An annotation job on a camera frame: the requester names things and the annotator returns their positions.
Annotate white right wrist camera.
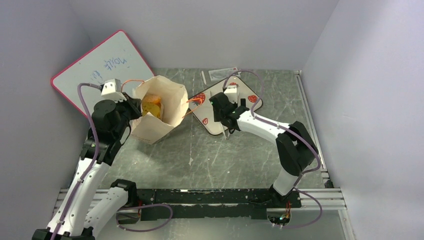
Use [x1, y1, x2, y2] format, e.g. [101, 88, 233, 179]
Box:
[223, 85, 239, 105]

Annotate orange fake bread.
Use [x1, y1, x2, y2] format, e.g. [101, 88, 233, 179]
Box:
[142, 94, 162, 104]

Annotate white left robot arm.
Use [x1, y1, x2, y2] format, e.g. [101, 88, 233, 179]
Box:
[32, 93, 142, 240]

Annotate white pen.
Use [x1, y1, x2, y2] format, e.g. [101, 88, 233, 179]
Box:
[201, 70, 207, 85]

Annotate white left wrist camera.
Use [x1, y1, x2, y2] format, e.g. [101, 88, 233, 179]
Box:
[100, 78, 126, 103]

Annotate pink framed whiteboard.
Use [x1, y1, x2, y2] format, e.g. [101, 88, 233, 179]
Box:
[50, 30, 154, 115]

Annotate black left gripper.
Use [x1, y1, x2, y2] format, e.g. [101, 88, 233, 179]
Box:
[110, 91, 143, 138]

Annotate metal tongs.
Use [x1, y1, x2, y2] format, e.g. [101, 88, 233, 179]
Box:
[225, 129, 230, 140]

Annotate clear plastic package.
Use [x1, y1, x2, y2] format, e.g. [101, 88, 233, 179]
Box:
[208, 67, 238, 82]

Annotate white paper bag orange handles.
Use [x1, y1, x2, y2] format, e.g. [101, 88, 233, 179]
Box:
[121, 75, 193, 145]

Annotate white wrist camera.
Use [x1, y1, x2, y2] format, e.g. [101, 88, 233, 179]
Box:
[223, 85, 239, 105]
[100, 78, 126, 103]

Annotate strawberry pattern tray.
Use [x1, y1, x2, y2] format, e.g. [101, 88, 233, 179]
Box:
[189, 76, 263, 136]

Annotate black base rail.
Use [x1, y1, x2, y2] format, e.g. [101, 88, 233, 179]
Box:
[137, 188, 302, 221]

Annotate aluminium frame rail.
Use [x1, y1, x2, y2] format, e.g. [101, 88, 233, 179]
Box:
[294, 70, 347, 211]

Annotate yellow fake bread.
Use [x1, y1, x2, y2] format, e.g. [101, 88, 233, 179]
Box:
[141, 102, 162, 119]

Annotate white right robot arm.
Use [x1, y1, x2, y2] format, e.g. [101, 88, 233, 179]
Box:
[209, 92, 320, 207]

